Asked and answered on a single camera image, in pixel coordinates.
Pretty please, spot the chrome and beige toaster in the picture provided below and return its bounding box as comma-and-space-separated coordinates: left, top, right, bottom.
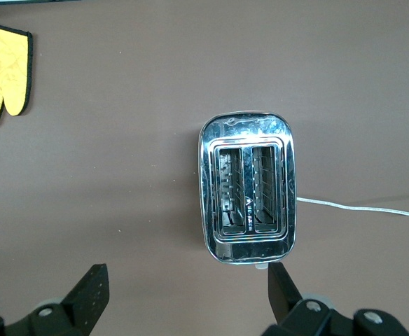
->
197, 111, 298, 271

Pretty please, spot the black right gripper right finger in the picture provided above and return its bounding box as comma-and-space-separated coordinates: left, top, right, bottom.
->
260, 261, 409, 336

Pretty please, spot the white toaster power cable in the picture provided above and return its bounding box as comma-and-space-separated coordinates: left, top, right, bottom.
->
295, 195, 409, 218

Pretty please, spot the brown table cover sheet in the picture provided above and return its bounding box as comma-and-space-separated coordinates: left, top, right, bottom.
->
0, 0, 409, 336

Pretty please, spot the yellow quilted oven mitt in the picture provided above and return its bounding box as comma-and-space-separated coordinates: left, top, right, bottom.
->
0, 19, 34, 130

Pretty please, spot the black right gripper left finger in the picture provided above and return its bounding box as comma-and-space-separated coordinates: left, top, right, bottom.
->
0, 263, 110, 336

